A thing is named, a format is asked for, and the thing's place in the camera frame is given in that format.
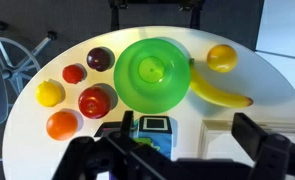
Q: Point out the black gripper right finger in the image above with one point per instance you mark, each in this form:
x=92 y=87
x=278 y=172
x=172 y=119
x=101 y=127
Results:
x=248 y=133

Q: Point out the red apple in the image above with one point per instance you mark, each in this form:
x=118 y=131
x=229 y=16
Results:
x=94 y=102

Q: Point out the wooden tray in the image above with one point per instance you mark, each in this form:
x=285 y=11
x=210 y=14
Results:
x=220 y=143

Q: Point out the orange fruit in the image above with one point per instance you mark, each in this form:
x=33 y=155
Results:
x=62 y=125

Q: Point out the colourful picture block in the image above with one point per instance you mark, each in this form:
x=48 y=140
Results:
x=162 y=143

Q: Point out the green plastic bowl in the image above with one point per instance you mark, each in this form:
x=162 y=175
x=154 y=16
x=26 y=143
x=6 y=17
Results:
x=152 y=90

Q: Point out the yellow lemon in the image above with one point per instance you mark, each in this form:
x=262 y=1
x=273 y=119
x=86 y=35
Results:
x=48 y=94

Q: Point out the yellow banana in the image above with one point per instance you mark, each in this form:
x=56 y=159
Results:
x=213 y=93

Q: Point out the dark purple plum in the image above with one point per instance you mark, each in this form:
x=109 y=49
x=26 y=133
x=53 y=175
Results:
x=98 y=59

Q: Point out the small red tomato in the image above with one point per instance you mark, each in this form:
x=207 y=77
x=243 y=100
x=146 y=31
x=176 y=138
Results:
x=73 y=74

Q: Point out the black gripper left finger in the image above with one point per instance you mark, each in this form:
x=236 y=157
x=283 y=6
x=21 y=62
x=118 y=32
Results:
x=127 y=121

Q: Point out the black stand legs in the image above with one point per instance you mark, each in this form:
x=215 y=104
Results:
x=115 y=16

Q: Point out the blue picture block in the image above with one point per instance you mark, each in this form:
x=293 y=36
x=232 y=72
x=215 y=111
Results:
x=155 y=124

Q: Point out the yellow-orange round fruit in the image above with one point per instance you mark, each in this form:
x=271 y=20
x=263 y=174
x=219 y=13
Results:
x=222 y=58

